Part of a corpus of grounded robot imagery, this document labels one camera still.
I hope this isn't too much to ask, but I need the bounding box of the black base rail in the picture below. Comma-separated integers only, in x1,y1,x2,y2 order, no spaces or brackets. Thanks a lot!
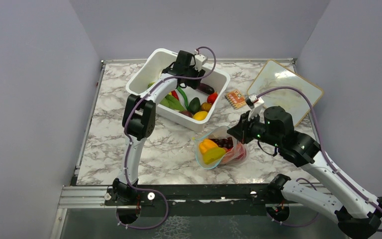
104,183,289,217

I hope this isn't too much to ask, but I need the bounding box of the green avocado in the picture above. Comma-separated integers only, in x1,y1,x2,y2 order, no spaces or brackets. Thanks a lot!
188,97,201,115

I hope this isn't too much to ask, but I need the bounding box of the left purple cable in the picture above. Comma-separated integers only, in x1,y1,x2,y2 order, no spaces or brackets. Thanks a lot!
115,46,217,231

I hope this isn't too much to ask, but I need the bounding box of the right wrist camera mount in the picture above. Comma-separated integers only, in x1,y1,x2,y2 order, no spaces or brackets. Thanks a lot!
245,94,265,121

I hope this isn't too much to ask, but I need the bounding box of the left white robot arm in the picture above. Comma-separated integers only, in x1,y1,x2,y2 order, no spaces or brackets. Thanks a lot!
112,50,207,205

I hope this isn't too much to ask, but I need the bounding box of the red apple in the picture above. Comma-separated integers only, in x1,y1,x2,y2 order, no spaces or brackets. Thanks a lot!
230,143,247,163

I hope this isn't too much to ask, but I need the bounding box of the purple grape bunch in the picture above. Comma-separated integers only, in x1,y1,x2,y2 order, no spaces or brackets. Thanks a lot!
217,137,234,149

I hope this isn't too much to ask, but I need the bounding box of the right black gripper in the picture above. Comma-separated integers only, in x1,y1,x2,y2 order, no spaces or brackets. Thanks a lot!
227,110,282,147

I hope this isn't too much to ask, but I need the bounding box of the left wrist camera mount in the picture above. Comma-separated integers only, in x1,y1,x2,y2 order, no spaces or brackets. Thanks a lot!
193,49,208,71

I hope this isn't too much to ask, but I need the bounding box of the white plastic bin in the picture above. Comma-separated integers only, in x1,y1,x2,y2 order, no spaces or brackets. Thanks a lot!
125,48,231,132

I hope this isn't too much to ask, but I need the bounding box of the red strawberry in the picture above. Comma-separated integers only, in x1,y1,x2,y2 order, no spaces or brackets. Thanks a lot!
206,92,218,104

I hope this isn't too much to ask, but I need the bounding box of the green leaf vegetable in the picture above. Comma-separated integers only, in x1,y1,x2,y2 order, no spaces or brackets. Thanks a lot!
159,95,186,112

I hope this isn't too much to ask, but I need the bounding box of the orange bell pepper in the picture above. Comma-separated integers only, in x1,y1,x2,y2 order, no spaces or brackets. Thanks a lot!
198,138,218,154

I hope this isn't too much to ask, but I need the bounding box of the yellow lemon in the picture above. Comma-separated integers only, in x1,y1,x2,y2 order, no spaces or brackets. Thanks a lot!
192,111,208,121

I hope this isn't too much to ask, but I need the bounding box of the green chili pepper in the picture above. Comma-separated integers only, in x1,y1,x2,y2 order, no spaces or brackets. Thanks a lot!
177,87,189,111

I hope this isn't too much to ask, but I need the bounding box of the small orange fruit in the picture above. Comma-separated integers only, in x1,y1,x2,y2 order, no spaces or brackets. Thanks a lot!
200,102,212,112

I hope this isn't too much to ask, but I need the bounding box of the wood framed whiteboard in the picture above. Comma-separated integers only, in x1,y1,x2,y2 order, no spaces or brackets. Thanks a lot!
247,60,324,126

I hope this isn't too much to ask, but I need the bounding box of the red chili pepper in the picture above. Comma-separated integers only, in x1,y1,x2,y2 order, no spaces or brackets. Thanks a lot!
170,91,179,101

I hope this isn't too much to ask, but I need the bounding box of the dark purple passion fruit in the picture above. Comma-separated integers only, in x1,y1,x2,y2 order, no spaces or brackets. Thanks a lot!
180,111,193,118

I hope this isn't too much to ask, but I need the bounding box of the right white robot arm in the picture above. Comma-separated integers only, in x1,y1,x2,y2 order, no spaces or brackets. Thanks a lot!
227,106,382,239

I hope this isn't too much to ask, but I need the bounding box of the clear zip top bag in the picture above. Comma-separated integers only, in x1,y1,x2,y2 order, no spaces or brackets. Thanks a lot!
192,126,248,170

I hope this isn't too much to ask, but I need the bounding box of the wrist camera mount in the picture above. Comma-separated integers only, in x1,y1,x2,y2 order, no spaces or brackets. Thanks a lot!
193,49,208,71
245,94,265,121

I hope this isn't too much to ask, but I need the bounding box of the dark eggplant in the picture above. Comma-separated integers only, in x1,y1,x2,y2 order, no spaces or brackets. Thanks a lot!
197,83,215,95

